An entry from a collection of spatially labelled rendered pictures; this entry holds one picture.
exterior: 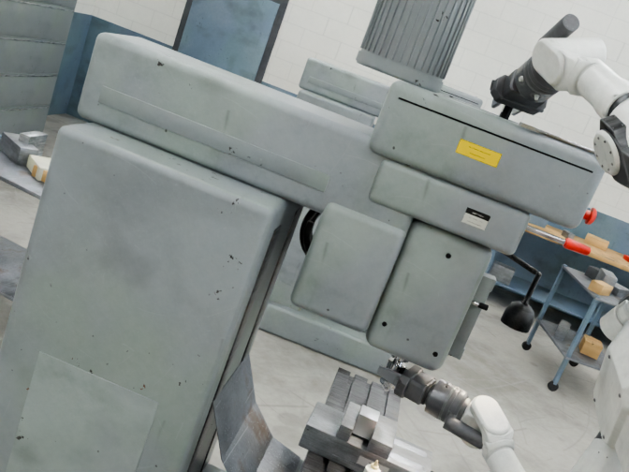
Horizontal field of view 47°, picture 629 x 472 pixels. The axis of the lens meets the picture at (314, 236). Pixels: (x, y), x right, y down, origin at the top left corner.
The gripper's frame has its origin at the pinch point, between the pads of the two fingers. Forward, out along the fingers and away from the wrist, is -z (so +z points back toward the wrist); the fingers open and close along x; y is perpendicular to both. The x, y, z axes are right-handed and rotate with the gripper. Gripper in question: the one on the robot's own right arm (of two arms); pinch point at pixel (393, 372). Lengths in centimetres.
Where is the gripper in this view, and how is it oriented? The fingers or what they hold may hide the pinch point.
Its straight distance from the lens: 179.1
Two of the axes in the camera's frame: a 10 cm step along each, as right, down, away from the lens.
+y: -3.3, 9.1, 2.5
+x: -4.6, 0.8, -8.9
